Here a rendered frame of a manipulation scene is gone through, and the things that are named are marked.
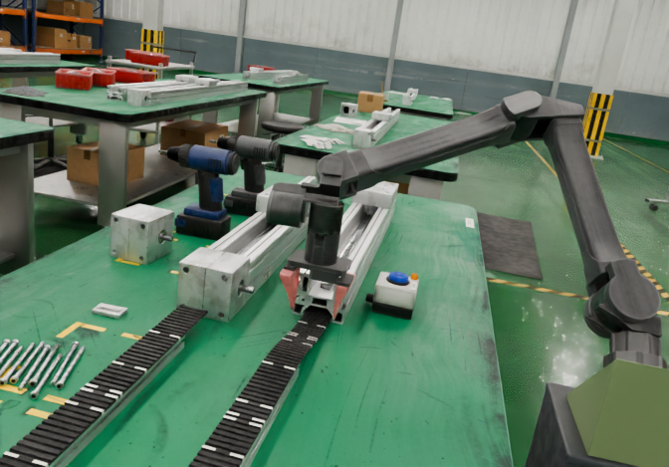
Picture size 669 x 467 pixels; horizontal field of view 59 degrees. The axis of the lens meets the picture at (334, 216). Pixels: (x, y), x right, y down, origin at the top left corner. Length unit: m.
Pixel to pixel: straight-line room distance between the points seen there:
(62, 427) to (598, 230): 0.83
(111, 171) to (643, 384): 3.05
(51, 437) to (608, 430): 0.70
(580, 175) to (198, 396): 0.72
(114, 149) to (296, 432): 2.81
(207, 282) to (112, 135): 2.48
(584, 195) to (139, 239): 0.86
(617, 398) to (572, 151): 0.44
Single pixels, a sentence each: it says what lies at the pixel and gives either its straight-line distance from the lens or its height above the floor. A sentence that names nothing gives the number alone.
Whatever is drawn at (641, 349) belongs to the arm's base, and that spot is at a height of 0.91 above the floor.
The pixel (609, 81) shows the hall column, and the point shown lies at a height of 1.32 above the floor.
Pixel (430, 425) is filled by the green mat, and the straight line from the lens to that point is 0.88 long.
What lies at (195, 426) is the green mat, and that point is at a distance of 0.82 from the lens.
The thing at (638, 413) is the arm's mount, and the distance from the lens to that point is 0.91.
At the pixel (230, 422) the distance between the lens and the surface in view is 0.77.
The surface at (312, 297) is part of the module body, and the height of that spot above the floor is 0.82.
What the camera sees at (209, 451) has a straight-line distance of 0.73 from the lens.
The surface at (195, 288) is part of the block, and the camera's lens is 1.06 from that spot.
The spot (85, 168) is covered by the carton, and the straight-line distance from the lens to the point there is 4.05.
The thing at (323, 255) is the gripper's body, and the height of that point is 0.93.
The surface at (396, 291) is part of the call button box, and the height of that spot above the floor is 0.83.
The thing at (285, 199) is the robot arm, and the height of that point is 1.02.
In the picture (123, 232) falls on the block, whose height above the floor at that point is 0.84.
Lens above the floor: 1.27
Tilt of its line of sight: 16 degrees down
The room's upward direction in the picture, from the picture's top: 8 degrees clockwise
